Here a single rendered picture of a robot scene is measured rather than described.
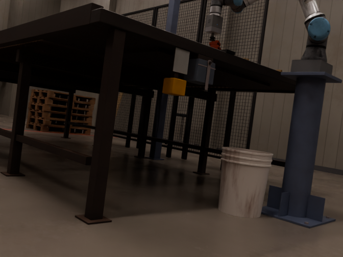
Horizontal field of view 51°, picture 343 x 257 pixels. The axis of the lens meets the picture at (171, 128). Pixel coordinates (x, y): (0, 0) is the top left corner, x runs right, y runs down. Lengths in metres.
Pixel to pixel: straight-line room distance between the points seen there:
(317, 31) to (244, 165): 0.86
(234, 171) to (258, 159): 0.15
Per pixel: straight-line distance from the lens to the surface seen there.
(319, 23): 2.25
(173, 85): 1.80
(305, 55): 2.36
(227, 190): 2.11
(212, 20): 2.35
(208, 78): 1.97
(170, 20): 4.54
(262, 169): 2.09
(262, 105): 6.80
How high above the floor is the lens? 0.48
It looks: 1 degrees down
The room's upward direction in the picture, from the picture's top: 7 degrees clockwise
